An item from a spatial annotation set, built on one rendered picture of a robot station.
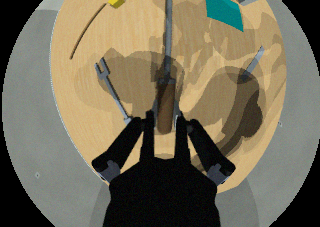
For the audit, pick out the small yellow cube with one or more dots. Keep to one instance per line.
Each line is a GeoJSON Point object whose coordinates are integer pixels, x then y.
{"type": "Point", "coordinates": [116, 3]}

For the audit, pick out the teal square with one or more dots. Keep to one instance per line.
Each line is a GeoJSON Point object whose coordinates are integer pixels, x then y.
{"type": "Point", "coordinates": [225, 11]}

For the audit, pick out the grey flat bar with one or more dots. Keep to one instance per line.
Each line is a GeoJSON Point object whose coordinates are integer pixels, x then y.
{"type": "Point", "coordinates": [253, 64]}

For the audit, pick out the grey metal hook with dark handle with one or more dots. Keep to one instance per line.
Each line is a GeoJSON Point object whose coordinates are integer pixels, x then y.
{"type": "Point", "coordinates": [166, 85]}

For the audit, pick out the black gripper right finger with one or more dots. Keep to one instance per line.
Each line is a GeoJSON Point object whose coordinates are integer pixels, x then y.
{"type": "Point", "coordinates": [220, 168]}

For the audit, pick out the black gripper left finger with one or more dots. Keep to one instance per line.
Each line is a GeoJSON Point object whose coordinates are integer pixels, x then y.
{"type": "Point", "coordinates": [109, 163]}

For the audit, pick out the grey wrench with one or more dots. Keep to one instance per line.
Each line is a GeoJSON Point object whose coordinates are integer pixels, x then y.
{"type": "Point", "coordinates": [104, 76]}

